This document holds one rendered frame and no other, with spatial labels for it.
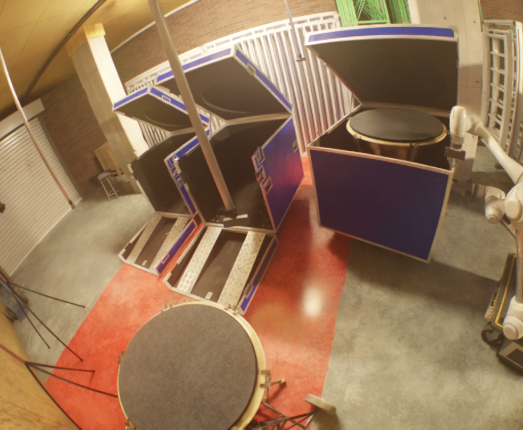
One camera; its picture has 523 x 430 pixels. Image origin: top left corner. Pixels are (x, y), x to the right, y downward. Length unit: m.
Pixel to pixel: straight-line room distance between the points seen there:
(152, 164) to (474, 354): 3.96
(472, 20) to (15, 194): 8.16
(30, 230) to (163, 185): 4.30
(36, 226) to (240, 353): 6.39
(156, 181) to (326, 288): 2.62
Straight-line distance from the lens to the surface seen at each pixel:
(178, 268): 2.55
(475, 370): 1.96
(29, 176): 6.90
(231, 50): 1.87
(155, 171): 3.53
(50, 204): 7.01
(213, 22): 5.27
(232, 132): 3.08
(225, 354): 1.00
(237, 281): 2.14
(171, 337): 1.16
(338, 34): 1.78
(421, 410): 1.77
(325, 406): 1.49
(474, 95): 2.87
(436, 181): 1.57
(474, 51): 2.83
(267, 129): 2.85
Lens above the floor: 1.68
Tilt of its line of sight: 36 degrees down
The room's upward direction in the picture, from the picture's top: 18 degrees counter-clockwise
